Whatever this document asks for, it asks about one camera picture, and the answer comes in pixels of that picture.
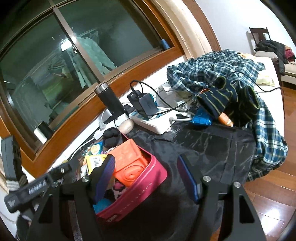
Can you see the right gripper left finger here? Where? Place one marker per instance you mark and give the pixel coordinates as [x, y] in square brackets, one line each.
[66, 211]

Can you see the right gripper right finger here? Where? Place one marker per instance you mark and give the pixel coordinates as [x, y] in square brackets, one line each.
[239, 219]

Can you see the blue plastic ball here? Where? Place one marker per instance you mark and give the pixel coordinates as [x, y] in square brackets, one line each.
[101, 205]

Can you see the black fuzzy sock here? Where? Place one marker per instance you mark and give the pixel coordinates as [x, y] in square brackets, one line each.
[111, 138]

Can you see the white thread spool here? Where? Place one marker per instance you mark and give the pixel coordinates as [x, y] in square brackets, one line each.
[41, 137]

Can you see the black thread spool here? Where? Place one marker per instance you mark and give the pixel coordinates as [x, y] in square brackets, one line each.
[45, 130]

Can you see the black patterned table cloth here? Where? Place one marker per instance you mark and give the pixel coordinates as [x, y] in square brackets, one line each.
[223, 153]

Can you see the plaid shirt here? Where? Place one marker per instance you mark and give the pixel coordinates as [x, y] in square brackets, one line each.
[197, 75]

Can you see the red storage box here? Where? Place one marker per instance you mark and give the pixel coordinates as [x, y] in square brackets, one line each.
[153, 176]

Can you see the black thermos bottle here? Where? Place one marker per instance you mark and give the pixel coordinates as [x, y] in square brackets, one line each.
[109, 99]

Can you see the striped dark socks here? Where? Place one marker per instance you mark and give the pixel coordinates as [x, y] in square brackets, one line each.
[240, 105]

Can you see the white power strip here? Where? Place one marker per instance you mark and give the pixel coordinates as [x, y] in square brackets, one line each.
[159, 124]

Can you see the black charger adapter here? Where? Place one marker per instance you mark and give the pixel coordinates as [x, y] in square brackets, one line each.
[143, 103]

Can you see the dark wooden chair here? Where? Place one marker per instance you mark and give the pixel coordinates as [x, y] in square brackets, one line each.
[259, 34]

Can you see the blue thread spool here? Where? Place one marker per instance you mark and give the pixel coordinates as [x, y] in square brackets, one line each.
[164, 44]

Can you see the wooden window frame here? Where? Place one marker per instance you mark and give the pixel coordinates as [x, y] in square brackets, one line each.
[54, 54]

